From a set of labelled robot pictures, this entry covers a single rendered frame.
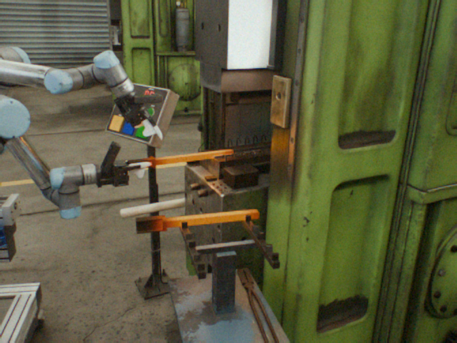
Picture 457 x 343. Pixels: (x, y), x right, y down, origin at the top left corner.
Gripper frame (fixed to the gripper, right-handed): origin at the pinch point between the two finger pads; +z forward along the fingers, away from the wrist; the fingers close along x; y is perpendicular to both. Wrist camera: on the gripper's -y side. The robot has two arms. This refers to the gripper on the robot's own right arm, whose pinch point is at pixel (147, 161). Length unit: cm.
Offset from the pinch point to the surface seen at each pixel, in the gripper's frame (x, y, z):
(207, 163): -4.3, 5.7, 27.7
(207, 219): 42.2, 6.8, 6.4
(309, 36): 40, -49, 42
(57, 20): -798, -26, 70
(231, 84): 7.7, -29.8, 31.9
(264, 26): 13, -51, 42
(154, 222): 37.9, 6.5, -9.7
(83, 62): -795, 55, 113
